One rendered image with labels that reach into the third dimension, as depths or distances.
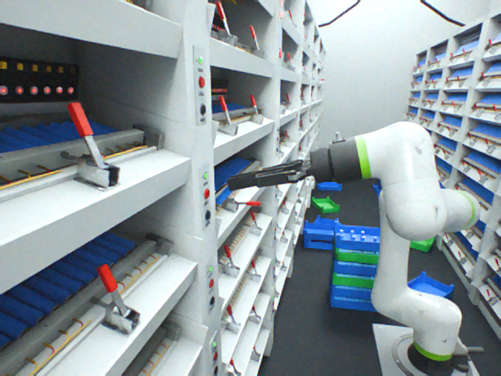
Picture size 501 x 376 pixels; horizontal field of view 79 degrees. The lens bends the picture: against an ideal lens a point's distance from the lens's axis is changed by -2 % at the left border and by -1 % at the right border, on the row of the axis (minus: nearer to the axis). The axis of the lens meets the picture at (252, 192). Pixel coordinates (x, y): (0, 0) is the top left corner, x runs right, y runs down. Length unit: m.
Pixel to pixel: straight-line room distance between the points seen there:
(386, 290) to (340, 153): 0.72
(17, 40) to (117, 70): 0.13
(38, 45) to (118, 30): 0.21
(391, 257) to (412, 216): 0.57
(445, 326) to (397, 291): 0.17
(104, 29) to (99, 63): 0.22
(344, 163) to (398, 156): 0.10
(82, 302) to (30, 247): 0.18
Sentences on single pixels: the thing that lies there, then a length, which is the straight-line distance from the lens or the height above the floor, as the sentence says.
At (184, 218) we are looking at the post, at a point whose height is 1.02.
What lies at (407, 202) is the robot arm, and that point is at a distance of 0.63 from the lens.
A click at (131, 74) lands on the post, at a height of 1.26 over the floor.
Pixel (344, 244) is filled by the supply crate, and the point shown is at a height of 0.42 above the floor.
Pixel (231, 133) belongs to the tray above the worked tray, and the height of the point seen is 1.14.
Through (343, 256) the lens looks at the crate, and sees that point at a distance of 1.84.
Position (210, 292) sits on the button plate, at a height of 0.85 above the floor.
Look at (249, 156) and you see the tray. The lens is 1.22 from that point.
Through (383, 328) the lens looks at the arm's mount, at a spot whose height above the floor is 0.30.
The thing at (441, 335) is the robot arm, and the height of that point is 0.48.
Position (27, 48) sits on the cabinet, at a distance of 0.57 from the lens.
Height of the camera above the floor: 1.24
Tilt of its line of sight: 18 degrees down
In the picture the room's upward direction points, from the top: straight up
